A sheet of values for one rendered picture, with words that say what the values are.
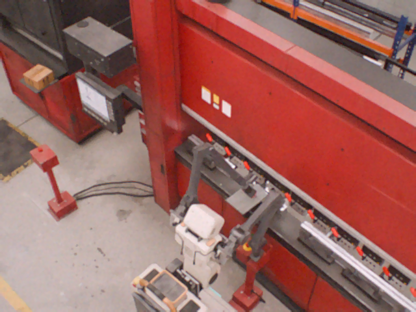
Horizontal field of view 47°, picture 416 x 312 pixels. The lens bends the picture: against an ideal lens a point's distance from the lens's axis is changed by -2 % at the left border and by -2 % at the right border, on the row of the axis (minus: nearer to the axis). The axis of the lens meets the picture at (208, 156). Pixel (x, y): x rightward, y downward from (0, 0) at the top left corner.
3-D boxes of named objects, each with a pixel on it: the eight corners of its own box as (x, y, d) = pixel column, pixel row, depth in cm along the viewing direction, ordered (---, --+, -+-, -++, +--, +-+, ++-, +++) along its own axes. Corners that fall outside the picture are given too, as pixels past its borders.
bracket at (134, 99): (101, 101, 419) (100, 95, 414) (124, 89, 430) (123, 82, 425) (129, 125, 399) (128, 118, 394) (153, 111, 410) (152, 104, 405)
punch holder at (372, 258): (357, 258, 318) (363, 244, 306) (364, 250, 321) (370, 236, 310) (376, 272, 310) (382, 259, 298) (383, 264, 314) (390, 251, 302)
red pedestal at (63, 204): (46, 209, 481) (24, 151, 421) (67, 196, 493) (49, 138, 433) (56, 221, 471) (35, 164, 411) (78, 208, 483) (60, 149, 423)
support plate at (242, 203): (225, 200, 364) (225, 199, 363) (250, 182, 377) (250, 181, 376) (242, 215, 355) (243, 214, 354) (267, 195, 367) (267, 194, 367)
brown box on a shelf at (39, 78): (19, 81, 465) (15, 70, 456) (41, 69, 478) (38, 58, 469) (36, 93, 451) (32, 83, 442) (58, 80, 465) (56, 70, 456)
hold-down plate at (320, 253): (296, 239, 354) (297, 236, 352) (301, 234, 357) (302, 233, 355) (329, 265, 339) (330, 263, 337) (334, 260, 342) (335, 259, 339)
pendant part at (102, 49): (82, 116, 412) (61, 29, 350) (104, 102, 424) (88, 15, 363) (121, 145, 388) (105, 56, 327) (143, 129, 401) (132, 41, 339)
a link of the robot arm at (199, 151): (191, 142, 323) (198, 146, 315) (209, 142, 330) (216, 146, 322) (181, 203, 336) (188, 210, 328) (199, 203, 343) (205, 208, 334)
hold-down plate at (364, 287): (340, 274, 334) (342, 272, 332) (345, 270, 337) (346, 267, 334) (376, 303, 319) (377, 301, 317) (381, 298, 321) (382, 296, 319)
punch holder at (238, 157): (229, 160, 378) (229, 144, 366) (236, 154, 382) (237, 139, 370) (242, 170, 370) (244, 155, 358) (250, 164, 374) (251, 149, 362)
